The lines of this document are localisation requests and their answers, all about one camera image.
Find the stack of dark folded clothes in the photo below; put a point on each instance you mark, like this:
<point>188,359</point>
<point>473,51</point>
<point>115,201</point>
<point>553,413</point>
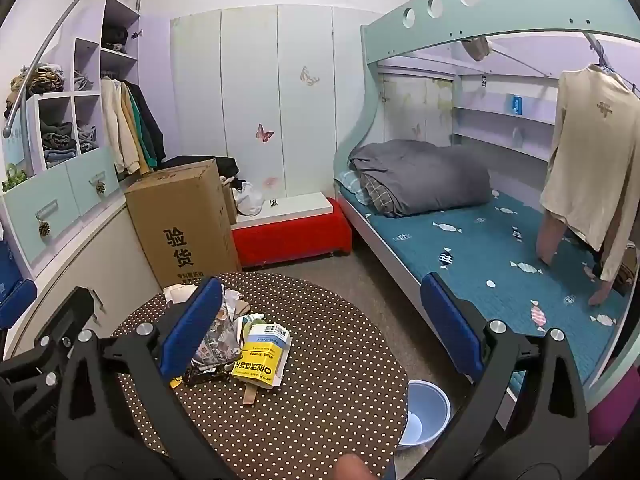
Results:
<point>59,142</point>

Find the white and teal shelf unit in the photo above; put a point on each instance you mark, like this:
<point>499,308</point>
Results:
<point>70,97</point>

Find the pale butterfly sticker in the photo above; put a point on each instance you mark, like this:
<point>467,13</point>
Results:
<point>310,76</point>

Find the purple stool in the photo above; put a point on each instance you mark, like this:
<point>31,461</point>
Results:
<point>612,417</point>

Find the wooden ice cream stick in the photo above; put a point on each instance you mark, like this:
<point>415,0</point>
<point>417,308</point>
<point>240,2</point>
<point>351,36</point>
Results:
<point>251,396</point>

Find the blue printed packet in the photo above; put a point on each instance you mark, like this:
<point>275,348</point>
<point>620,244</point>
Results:
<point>9,270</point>

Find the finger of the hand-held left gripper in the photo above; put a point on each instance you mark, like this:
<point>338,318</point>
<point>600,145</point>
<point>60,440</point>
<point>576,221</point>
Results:
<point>65,315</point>
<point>15,307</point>

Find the beige hanging sweater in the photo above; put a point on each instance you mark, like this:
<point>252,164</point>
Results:
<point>590,170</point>

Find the teal candy print bedsheet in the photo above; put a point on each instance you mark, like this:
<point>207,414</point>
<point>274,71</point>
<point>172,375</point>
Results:
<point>475,260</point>

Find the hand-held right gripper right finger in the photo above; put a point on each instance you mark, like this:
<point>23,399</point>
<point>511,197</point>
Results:
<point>450,325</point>

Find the grey duvet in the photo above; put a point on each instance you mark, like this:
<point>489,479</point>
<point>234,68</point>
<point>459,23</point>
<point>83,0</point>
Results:
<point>420,175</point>

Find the light green bunk bed frame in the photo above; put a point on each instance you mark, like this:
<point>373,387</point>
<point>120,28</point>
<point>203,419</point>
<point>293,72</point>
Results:
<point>390,25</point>

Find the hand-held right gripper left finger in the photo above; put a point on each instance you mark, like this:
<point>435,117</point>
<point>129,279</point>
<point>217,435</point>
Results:
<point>192,325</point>

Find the faded pink butterfly sticker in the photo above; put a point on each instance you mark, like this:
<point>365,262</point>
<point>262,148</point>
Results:
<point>270,184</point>

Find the black cloth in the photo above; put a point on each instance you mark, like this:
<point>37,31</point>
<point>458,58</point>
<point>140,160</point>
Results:
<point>227,166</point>

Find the white paper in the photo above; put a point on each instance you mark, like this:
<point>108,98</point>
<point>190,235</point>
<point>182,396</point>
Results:
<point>180,292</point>

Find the pile of tan folded clothes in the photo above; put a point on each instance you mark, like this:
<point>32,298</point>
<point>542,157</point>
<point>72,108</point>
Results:
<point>37,80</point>

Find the green and white wrapper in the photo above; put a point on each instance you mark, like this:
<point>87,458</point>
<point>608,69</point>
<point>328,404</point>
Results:
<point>256,321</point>

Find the dark hanging jacket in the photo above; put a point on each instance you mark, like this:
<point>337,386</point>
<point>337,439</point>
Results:
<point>150,125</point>

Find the white wardrobe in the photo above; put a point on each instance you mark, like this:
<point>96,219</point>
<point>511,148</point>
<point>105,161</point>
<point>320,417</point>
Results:
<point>250,100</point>

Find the pine cone drawer pull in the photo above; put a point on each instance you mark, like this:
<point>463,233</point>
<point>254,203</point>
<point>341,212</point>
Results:
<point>44,229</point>
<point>100,188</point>

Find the grey metal railing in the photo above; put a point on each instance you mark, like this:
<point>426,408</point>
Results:
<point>50,40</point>

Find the light blue plastic bin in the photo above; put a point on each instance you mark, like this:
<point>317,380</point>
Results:
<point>425,405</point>

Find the blue item on shelf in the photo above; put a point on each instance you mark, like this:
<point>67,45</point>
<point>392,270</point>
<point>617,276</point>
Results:
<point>515,104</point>

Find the grey printed paper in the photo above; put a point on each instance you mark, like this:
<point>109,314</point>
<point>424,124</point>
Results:
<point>220,340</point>

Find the round polka dot table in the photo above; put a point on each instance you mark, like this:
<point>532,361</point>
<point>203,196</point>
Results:
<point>325,410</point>

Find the clothes hanger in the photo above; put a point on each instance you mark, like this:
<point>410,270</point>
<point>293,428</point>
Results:
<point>600,55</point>

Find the green artificial plant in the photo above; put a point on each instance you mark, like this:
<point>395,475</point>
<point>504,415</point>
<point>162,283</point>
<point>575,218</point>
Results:
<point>15,179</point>

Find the beige curved cabinet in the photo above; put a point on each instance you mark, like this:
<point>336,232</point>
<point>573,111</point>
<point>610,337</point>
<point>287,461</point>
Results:
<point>90,260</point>

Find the yellow and white box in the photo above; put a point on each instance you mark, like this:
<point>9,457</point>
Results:
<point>260,365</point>

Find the small grey folded clothes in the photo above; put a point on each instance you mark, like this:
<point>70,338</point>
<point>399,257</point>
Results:
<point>87,139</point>

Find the large cardboard box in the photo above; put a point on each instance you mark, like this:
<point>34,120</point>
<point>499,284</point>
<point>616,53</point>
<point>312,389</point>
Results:
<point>180,220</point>

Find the brown round item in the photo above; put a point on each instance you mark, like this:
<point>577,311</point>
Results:
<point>477,48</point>

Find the black folded clothes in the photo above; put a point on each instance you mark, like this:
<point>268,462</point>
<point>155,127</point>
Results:
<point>114,37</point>

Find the black snack wrapper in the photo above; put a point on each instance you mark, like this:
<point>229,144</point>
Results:
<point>200,376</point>

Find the blue plaid pillow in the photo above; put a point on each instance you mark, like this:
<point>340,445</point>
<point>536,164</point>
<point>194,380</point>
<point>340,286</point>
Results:
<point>352,187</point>

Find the cream hanging jacket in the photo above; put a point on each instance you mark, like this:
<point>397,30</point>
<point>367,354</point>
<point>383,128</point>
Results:
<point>117,125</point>

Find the red bench with white top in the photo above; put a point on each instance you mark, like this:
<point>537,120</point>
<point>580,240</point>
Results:
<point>290,240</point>

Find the white plastic bag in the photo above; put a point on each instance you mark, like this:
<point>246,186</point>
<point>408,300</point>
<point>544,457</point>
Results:
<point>248,200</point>

